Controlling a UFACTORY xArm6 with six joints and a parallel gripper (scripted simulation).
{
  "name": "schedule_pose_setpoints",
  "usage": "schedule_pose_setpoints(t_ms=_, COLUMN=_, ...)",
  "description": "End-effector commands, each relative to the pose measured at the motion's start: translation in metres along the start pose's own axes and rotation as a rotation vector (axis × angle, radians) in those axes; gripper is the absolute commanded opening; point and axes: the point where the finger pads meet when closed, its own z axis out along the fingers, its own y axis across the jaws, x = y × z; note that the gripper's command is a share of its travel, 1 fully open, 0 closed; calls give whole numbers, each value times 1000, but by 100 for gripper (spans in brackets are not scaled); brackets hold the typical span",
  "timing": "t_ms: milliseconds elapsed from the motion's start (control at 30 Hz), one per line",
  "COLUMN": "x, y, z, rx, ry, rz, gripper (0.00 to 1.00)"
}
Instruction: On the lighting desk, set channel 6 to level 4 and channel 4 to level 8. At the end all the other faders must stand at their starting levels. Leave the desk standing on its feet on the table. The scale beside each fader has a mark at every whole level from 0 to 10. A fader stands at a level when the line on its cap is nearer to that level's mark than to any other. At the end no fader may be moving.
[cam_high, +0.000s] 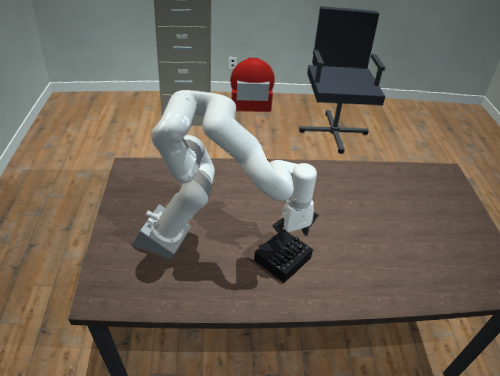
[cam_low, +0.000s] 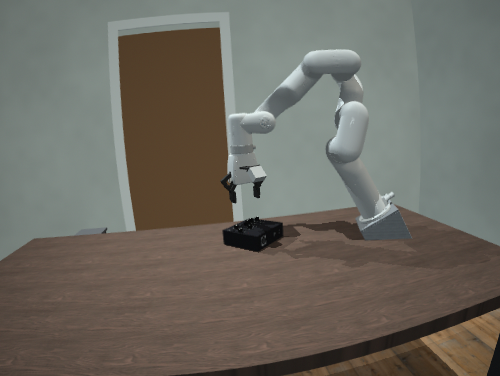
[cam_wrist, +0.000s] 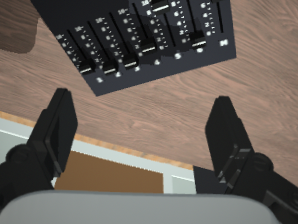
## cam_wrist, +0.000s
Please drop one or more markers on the black lighting desk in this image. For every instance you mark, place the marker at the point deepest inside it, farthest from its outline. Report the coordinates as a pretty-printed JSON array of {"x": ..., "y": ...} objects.
[{"x": 105, "y": 36}]

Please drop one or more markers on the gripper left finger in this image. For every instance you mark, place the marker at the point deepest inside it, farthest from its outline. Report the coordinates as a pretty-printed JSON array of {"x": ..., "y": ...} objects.
[{"x": 29, "y": 167}]

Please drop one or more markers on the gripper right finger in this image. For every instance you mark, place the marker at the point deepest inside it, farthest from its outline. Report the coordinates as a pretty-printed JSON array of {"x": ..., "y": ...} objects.
[{"x": 247, "y": 173}]

